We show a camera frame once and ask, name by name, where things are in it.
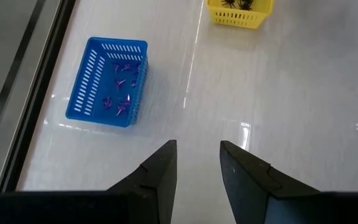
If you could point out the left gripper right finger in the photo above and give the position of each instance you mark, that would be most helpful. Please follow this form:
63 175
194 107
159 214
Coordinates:
244 180

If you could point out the black plastic spider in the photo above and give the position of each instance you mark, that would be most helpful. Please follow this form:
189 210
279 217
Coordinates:
245 4
228 3

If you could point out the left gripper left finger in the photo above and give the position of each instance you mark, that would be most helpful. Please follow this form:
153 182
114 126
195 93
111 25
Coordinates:
163 177

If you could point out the black aluminium table frame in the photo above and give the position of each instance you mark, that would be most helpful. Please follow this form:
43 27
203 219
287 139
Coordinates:
39 93

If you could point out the blue plastic basket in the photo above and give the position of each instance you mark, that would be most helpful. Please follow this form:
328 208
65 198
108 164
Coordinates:
85 77

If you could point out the yellow plastic basket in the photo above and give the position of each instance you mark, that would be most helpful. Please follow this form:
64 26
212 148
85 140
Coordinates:
238 17

